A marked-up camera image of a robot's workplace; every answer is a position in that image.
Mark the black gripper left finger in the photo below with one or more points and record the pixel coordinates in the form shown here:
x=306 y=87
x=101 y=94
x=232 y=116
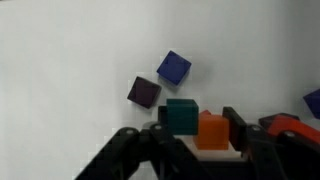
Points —
x=140 y=156

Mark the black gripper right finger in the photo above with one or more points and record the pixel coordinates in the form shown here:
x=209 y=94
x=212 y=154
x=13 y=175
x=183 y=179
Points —
x=276 y=160

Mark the dark green block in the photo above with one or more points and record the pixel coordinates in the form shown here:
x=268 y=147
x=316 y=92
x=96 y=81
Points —
x=181 y=116

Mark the orange block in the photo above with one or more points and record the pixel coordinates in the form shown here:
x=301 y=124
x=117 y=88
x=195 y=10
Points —
x=212 y=131

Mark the red block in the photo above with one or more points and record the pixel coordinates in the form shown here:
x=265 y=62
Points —
x=293 y=126

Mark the dark purple block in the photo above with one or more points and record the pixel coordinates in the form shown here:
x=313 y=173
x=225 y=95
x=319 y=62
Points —
x=144 y=92

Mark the blue block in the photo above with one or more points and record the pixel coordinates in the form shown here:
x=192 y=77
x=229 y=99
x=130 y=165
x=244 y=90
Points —
x=314 y=103
x=174 y=67

